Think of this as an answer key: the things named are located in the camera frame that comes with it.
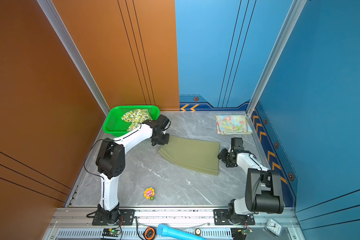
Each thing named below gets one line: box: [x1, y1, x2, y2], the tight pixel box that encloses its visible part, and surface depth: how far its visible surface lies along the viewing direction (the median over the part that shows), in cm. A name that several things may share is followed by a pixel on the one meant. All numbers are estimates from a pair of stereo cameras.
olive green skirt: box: [158, 135, 220, 176], surface depth 93 cm
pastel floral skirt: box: [215, 114, 253, 135], surface depth 111 cm
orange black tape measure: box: [142, 226, 157, 240], surface depth 68 cm
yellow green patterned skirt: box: [121, 109, 153, 132], surface depth 111 cm
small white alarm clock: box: [264, 217, 283, 237], surface depth 71 cm
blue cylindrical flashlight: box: [156, 223, 206, 240], surface depth 68 cm
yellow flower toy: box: [143, 187, 155, 201], surface depth 79 cm
